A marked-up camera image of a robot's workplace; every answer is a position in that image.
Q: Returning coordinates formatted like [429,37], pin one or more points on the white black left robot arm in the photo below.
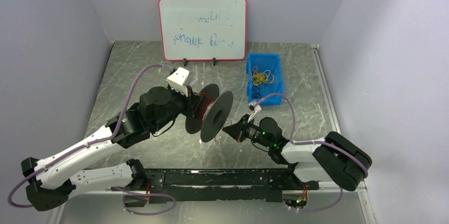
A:
[52,181]

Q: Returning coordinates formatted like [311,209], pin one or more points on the blue plastic bin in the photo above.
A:
[265,77]

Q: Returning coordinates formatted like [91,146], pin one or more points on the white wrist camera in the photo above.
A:
[254,109]
[179,80]

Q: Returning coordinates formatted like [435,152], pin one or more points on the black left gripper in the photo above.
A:
[191,99]

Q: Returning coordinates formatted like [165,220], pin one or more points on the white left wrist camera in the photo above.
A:
[179,80]

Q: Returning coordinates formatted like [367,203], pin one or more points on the red framed whiteboard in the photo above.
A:
[203,30]

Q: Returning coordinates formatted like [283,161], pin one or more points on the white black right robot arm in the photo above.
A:
[331,158]

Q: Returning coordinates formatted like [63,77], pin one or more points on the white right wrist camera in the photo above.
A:
[254,109]

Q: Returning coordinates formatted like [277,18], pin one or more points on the dark grey cable spool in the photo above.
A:
[211,113]

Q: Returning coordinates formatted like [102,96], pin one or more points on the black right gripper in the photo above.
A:
[241,130]

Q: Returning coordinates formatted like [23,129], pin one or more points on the black base frame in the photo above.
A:
[220,184]

